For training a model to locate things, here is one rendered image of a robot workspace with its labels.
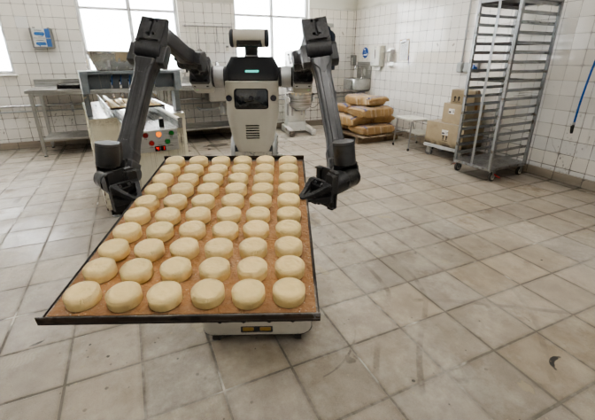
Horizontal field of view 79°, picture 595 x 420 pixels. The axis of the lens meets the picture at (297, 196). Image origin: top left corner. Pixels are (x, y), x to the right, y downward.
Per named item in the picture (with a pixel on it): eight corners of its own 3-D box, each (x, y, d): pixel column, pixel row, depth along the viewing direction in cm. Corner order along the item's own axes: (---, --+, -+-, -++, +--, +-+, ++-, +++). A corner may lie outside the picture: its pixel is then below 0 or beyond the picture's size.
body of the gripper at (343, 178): (331, 212, 88) (349, 202, 93) (334, 173, 84) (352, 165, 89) (312, 203, 92) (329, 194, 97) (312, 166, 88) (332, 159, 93)
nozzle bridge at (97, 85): (86, 113, 297) (76, 70, 285) (174, 107, 332) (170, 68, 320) (88, 119, 271) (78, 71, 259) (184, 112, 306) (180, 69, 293)
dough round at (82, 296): (78, 318, 51) (73, 307, 51) (58, 305, 54) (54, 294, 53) (110, 297, 55) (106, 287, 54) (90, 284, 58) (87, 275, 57)
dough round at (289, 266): (302, 284, 58) (302, 275, 57) (272, 281, 58) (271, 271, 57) (306, 265, 62) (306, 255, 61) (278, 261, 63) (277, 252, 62)
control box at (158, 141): (140, 152, 233) (136, 130, 228) (178, 148, 244) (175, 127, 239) (141, 153, 230) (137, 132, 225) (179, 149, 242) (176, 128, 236)
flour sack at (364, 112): (361, 119, 554) (362, 108, 548) (345, 115, 588) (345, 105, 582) (396, 115, 587) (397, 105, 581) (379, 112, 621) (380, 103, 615)
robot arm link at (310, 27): (331, 7, 105) (297, 11, 104) (337, 55, 106) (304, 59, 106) (314, 50, 149) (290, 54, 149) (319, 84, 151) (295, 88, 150)
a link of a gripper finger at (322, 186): (310, 221, 83) (335, 208, 89) (311, 193, 80) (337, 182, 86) (289, 212, 87) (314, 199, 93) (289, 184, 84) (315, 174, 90)
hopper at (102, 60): (88, 70, 287) (85, 51, 282) (161, 68, 314) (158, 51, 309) (90, 71, 264) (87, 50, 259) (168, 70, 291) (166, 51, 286)
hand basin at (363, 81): (380, 109, 661) (385, 45, 622) (363, 111, 647) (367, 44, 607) (351, 104, 746) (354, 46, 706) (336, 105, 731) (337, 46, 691)
